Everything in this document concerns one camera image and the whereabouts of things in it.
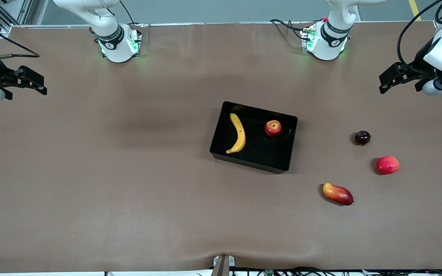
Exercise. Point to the dark purple round fruit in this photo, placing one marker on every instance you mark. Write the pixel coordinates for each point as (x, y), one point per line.
(362, 138)

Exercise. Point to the small red yellow apple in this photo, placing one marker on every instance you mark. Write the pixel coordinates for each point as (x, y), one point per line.
(273, 128)

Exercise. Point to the small green circuit board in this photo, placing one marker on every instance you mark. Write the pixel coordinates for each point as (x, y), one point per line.
(269, 272)

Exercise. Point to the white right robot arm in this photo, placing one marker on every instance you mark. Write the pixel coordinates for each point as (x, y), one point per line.
(117, 46)

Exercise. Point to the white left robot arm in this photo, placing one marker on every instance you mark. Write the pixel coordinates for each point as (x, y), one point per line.
(326, 42)

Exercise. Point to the yellow banana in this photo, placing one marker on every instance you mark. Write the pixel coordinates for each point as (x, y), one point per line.
(240, 134)

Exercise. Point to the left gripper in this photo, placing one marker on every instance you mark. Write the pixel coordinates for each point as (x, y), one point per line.
(417, 63)

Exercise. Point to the grey metal table bracket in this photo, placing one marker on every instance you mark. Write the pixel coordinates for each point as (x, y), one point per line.
(223, 265)

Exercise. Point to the brown table cover mat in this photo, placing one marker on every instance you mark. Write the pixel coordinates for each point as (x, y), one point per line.
(90, 199)

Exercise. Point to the red yellow mango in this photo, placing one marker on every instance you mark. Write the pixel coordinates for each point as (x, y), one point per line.
(338, 194)

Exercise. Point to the red peach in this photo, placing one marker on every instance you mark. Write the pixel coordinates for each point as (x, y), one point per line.
(388, 165)

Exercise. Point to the black rectangular plastic box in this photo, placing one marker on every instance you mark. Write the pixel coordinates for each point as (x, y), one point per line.
(259, 153)

